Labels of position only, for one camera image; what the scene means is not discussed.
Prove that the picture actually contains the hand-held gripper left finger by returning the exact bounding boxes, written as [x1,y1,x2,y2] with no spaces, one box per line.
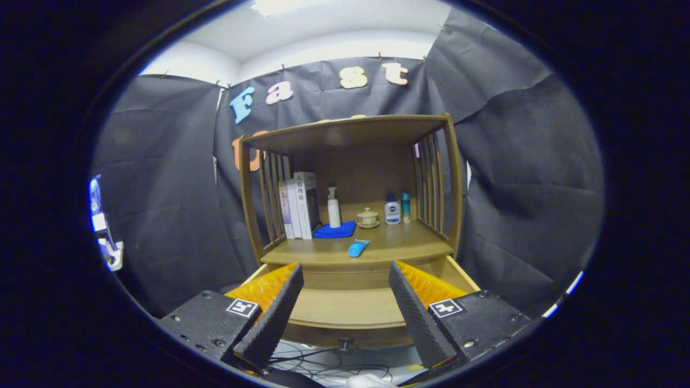
[156,262,305,371]

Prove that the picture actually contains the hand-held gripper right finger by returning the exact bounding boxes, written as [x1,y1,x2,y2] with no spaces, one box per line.
[388,261,532,370]

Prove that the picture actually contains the wooden drawer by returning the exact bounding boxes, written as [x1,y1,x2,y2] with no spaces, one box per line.
[245,254,480,350]

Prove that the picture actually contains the wooden countertop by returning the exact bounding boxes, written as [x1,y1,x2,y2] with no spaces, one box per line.
[260,218,454,266]

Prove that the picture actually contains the wooden cabinet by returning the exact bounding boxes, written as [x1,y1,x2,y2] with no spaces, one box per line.
[239,113,465,265]

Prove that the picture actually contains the blue folded cloth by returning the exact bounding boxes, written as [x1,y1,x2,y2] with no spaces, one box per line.
[313,221,357,239]

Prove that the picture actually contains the purple spine book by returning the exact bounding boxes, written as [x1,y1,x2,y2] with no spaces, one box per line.
[278,181,295,239]

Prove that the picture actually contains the thin white book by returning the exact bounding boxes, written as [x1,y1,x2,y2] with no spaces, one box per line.
[286,178,303,239]

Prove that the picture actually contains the white pump bottle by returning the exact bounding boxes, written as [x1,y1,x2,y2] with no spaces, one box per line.
[328,186,342,228]

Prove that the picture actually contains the white blue device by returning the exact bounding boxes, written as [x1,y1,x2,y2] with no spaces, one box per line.
[89,175,125,272]

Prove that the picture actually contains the black floor cables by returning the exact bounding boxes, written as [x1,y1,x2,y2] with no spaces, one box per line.
[268,348,394,386]

